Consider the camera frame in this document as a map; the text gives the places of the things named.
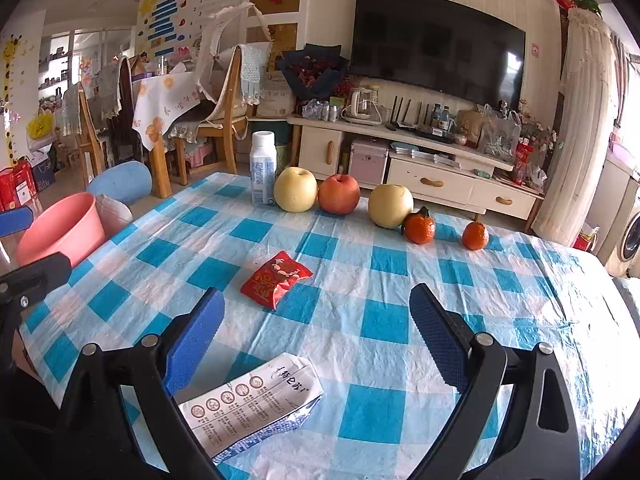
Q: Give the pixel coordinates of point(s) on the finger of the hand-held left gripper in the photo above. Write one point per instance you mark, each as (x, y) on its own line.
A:
(45, 272)
(15, 221)

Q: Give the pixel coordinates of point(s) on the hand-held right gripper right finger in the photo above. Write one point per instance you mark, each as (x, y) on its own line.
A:
(437, 340)

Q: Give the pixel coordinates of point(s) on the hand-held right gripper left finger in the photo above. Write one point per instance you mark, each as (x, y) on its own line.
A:
(195, 340)

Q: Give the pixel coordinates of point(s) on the pink plastic bucket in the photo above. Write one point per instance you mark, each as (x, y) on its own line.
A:
(65, 240)

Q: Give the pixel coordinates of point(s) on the crushed white blue milk carton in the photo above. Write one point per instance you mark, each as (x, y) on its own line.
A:
(250, 405)

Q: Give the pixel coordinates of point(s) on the small red snack packet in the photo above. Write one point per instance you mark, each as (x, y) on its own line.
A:
(275, 280)

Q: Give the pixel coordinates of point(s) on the red gift bag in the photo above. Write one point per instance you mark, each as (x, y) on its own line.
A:
(17, 185)

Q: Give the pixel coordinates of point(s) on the blue checkered tablecloth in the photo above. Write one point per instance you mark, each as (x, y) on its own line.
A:
(350, 320)

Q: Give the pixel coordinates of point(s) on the white plastic bag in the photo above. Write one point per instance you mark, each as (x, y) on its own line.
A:
(117, 215)

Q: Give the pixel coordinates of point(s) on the yellow bag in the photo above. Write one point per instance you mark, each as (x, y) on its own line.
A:
(41, 130)

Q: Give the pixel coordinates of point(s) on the plain orange tangerine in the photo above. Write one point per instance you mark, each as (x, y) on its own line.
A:
(475, 236)

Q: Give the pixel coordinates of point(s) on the tangerine with green leaf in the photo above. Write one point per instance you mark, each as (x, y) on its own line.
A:
(419, 229)

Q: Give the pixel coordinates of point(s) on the plain wooden chair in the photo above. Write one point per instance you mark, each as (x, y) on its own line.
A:
(90, 135)

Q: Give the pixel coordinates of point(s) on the blue cushioned stool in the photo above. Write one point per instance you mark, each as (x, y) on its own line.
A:
(122, 180)

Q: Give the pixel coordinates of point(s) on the large yellow pear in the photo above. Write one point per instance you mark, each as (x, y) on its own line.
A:
(391, 206)

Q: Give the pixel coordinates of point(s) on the dark chair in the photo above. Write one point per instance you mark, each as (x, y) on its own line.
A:
(125, 125)

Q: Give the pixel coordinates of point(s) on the giraffe height chart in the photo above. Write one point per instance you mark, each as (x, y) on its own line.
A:
(10, 70)

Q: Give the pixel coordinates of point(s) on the cream television cabinet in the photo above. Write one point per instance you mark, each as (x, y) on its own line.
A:
(430, 180)

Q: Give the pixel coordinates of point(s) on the red apple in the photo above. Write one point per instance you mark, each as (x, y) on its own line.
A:
(339, 195)

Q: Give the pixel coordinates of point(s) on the yellow apple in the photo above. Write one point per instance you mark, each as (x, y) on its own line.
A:
(296, 190)

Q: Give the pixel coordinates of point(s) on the upright white plastic bottle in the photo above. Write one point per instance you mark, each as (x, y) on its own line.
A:
(262, 170)

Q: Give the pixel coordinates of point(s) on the white orange-print table cloth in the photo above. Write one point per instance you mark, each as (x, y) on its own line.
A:
(160, 105)

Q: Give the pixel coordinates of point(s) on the pink storage box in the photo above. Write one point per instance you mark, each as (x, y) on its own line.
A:
(368, 162)

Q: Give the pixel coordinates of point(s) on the red gift packet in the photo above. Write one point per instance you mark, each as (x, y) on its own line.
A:
(525, 162)

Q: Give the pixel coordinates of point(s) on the green waste bin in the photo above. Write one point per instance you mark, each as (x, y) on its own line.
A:
(282, 157)

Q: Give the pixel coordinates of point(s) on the washing machine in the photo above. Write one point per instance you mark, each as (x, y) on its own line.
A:
(627, 245)

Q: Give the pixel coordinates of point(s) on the clear plastic bag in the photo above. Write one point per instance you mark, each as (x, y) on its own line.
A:
(499, 135)

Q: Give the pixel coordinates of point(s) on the tan printed bag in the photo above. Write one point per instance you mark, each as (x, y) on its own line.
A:
(468, 127)

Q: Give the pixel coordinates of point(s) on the black router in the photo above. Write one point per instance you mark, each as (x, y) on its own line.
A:
(397, 126)

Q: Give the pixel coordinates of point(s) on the small water bottle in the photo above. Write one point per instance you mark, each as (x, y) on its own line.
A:
(445, 118)
(436, 117)

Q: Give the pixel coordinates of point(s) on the wooden chair with lace cover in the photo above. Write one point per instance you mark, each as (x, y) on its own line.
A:
(227, 120)

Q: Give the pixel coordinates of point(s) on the white electric kettle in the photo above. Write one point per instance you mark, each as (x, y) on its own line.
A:
(357, 105)

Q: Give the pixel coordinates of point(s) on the pack of small bottles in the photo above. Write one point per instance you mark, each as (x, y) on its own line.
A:
(322, 110)

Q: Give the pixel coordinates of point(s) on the lace covered air conditioner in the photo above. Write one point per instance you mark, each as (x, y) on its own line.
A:
(580, 125)

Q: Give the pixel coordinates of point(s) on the lace mesh food cover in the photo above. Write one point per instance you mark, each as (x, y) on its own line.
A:
(220, 55)

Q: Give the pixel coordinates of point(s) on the dark blue flower bouquet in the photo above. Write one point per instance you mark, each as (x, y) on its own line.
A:
(312, 72)

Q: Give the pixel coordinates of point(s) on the black television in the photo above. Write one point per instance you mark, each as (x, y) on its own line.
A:
(435, 40)

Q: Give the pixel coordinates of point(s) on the wall poster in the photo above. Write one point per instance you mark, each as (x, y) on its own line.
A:
(165, 15)

